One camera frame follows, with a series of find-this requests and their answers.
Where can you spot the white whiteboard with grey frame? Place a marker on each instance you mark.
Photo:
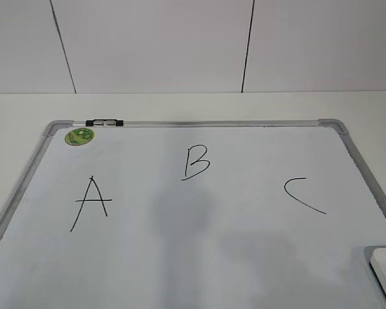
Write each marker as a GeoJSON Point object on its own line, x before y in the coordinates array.
{"type": "Point", "coordinates": [194, 215]}

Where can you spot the black silver hanging clip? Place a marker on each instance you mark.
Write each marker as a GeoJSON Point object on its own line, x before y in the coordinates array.
{"type": "Point", "coordinates": [105, 122]}

